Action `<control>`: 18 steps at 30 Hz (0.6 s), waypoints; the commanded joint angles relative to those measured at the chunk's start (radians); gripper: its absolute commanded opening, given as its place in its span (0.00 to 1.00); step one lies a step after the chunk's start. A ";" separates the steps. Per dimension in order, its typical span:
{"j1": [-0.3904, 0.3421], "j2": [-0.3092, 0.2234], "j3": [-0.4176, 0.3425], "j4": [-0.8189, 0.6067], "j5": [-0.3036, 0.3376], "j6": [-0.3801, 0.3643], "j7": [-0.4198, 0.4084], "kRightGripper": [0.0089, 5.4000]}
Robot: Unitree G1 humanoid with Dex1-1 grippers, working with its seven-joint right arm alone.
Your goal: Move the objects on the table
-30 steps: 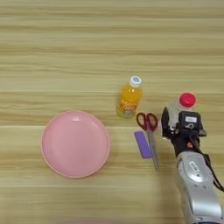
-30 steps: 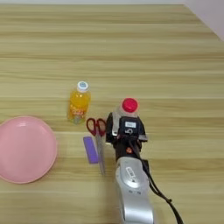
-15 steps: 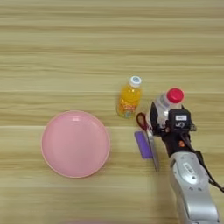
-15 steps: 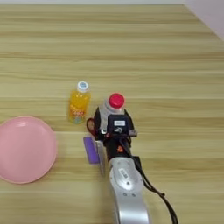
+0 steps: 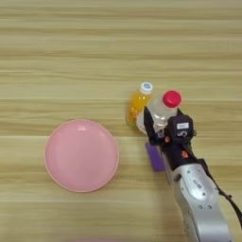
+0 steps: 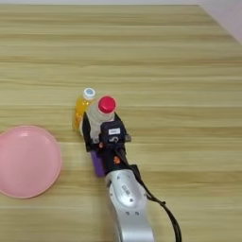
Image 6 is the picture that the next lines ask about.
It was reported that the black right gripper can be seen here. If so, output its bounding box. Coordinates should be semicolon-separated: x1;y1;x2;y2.
81;112;132;177

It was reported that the clear water bottle red cap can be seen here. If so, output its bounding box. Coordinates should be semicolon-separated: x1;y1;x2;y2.
82;95;117;145

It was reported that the orange juice bottle white cap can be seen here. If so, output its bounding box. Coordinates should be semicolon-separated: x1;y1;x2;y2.
72;87;96;134

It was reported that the pink round plate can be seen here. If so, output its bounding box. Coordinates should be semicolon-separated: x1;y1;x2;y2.
0;125;63;199

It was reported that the purple rectangular block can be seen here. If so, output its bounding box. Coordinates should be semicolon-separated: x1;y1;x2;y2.
90;150;106;178

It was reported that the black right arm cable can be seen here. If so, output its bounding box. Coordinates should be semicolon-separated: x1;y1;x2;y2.
117;147;183;242

